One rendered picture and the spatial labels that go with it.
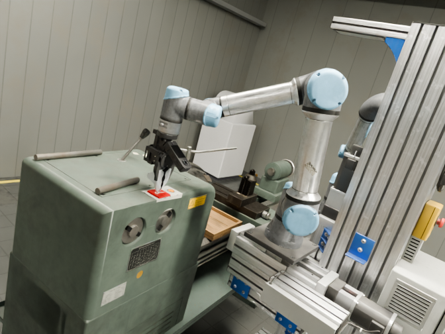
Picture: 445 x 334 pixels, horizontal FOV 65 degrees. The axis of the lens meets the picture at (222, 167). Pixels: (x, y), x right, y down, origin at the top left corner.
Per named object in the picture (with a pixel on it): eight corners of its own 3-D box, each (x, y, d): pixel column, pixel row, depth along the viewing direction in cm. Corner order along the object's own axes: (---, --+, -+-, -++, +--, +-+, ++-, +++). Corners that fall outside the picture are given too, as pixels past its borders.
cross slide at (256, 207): (255, 220, 208) (257, 213, 207) (199, 191, 228) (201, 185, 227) (268, 213, 223) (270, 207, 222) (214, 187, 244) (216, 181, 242)
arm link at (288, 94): (330, 67, 124) (198, 95, 131) (337, 65, 113) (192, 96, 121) (335, 99, 126) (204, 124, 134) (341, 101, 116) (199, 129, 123)
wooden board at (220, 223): (212, 241, 182) (214, 234, 181) (162, 212, 199) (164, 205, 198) (240, 227, 207) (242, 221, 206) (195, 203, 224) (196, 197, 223)
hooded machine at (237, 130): (216, 166, 640) (236, 91, 603) (242, 177, 607) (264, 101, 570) (191, 167, 585) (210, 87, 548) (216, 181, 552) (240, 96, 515)
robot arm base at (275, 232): (307, 243, 138) (316, 221, 136) (290, 253, 126) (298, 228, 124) (275, 225, 147) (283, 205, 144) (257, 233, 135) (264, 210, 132)
